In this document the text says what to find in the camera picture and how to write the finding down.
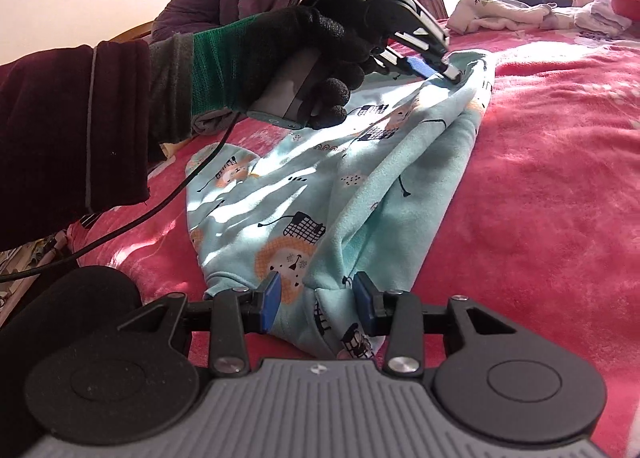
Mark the teal printed kids garment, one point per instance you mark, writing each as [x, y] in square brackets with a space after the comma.
[367, 196]

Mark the left black gloved hand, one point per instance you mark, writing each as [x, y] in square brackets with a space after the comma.
[232, 66]

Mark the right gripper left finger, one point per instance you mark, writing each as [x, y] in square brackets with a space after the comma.
[234, 313]

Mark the red pillow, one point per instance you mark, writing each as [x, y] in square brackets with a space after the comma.
[625, 0]

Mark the left forearm maroon sleeve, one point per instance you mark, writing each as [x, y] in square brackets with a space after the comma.
[80, 128]

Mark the pink floral fleece blanket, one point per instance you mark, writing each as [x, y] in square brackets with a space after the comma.
[544, 225]

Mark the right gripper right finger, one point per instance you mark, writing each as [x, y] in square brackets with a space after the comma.
[397, 316]

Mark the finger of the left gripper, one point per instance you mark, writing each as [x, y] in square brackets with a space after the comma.
[391, 62]
[433, 49]

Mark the white printed clothes pile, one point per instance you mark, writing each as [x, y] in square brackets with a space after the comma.
[470, 16]

